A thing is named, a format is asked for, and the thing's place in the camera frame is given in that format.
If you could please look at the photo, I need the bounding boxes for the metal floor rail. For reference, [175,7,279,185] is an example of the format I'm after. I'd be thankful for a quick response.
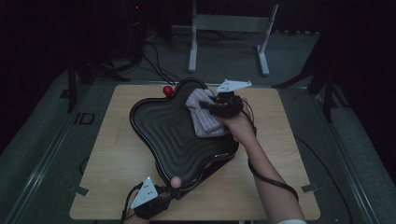
[312,91,381,224]
[3,78,94,224]

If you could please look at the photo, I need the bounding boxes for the person's left hand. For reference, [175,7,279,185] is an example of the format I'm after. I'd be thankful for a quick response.
[122,214,150,224]

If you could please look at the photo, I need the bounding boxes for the right hand-held gripper cable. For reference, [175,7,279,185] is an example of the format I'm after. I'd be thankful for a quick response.
[241,105,300,203]

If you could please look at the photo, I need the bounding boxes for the dark device with red light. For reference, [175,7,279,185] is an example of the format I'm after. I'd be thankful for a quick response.
[125,0,147,63]

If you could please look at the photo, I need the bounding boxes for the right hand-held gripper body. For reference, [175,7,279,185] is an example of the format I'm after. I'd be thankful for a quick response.
[213,79,252,119]

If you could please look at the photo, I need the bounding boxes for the white sleeve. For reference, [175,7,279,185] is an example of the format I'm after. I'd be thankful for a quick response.
[276,218,308,224]

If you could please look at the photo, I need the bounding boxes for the person's right hand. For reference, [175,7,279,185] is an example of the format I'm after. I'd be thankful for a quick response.
[219,98,258,147]

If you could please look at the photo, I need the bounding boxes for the black tray base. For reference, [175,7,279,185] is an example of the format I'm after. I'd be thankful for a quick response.
[183,152,239,200]

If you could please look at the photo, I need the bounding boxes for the striped grey cloth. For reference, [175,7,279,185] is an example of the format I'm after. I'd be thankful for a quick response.
[185,88,230,138]

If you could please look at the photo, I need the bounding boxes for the black cables under white stand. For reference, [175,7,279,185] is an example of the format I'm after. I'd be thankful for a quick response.
[199,30,255,43]

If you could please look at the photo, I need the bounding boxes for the black wavy tray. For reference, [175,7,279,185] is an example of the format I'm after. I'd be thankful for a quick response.
[129,77,240,192]

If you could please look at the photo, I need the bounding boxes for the thin black cable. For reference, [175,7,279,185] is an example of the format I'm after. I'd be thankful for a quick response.
[293,134,354,224]

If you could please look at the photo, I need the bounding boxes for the black floor cables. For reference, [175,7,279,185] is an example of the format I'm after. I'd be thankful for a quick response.
[136,40,185,87]

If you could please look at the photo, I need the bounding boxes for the black cable loop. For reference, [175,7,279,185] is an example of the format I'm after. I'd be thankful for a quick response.
[79,157,91,175]

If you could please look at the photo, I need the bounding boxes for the black metal stand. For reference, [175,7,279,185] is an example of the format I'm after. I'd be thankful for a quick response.
[59,57,132,115]
[272,29,351,124]

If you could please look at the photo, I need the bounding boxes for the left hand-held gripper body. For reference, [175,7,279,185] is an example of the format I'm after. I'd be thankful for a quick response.
[130,176,172,220]

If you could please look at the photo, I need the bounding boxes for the white metal stand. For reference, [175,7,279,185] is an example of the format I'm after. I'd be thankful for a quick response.
[172,0,279,77]

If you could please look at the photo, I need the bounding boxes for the hand-held gripper cable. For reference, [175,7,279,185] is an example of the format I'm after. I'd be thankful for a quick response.
[120,182,144,223]
[241,105,300,203]

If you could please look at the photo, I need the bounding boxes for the left hand-held gripper cable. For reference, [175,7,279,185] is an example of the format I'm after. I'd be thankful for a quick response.
[120,182,144,223]

